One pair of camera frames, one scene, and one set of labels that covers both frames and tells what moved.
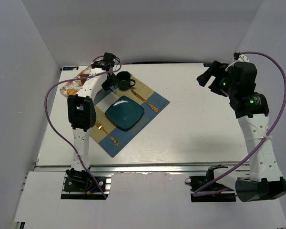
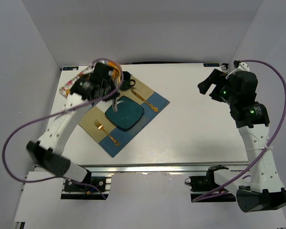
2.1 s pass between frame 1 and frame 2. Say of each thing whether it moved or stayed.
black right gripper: moved
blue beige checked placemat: stayed
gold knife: stayed
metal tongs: moved
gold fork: stayed
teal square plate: stayed
